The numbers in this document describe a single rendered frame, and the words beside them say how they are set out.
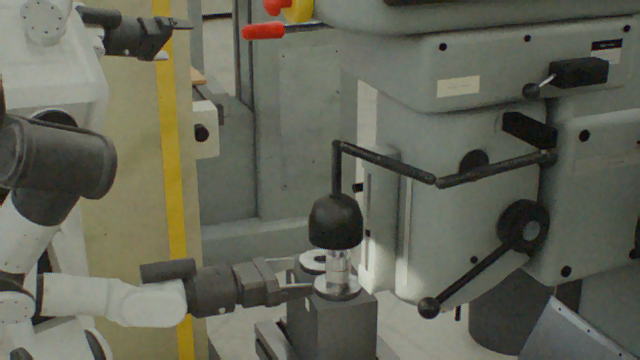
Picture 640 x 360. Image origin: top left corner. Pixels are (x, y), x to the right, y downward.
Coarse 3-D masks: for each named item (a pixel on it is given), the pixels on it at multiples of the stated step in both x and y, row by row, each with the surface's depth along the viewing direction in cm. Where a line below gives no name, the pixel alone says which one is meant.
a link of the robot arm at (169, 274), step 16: (192, 256) 142; (144, 272) 138; (160, 272) 139; (176, 272) 140; (192, 272) 141; (160, 288) 138; (176, 288) 139; (192, 288) 140; (208, 288) 140; (192, 304) 141; (208, 304) 140
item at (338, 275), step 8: (328, 264) 151; (336, 264) 150; (344, 264) 150; (328, 272) 151; (336, 272) 150; (344, 272) 150; (328, 280) 152; (336, 280) 151; (344, 280) 151; (336, 288) 152
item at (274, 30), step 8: (256, 24) 106; (264, 24) 106; (272, 24) 106; (280, 24) 107; (296, 24) 108; (304, 24) 109; (312, 24) 109; (320, 24) 109; (248, 32) 105; (256, 32) 106; (264, 32) 106; (272, 32) 106; (280, 32) 107; (288, 32) 108; (296, 32) 108
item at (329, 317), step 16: (288, 256) 166; (304, 256) 164; (320, 256) 164; (288, 272) 165; (304, 272) 160; (320, 272) 159; (352, 272) 160; (320, 288) 152; (352, 288) 152; (288, 304) 169; (304, 304) 156; (320, 304) 149; (336, 304) 149; (352, 304) 149; (368, 304) 150; (288, 320) 171; (304, 320) 157; (320, 320) 148; (336, 320) 149; (352, 320) 151; (368, 320) 152; (304, 336) 159; (320, 336) 150; (336, 336) 151; (352, 336) 152; (368, 336) 153; (304, 352) 160; (320, 352) 151; (336, 352) 152; (352, 352) 153; (368, 352) 155
